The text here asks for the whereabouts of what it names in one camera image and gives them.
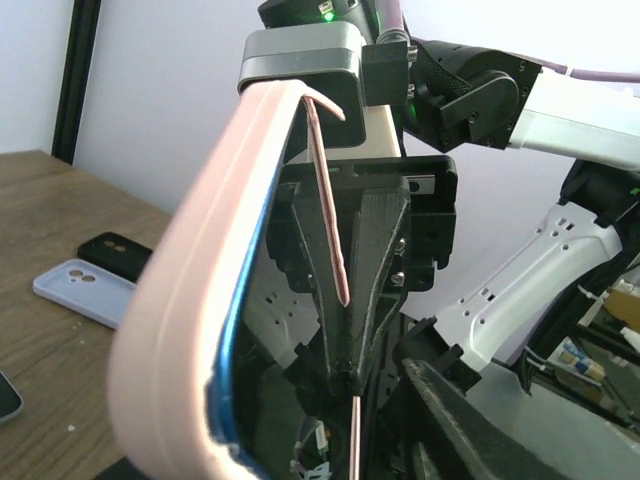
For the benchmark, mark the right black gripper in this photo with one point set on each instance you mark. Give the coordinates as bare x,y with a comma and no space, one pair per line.
372,242

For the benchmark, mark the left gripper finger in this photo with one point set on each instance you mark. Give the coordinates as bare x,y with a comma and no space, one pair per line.
445,437

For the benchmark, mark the phone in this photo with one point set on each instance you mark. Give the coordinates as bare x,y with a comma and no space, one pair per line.
170,370
87,290

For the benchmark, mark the black phone case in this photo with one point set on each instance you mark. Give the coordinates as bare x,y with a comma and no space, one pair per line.
117,254

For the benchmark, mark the black smartphone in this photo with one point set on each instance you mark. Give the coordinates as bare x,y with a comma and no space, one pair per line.
11,402

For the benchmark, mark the right black frame post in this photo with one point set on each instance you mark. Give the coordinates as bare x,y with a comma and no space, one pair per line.
79,52

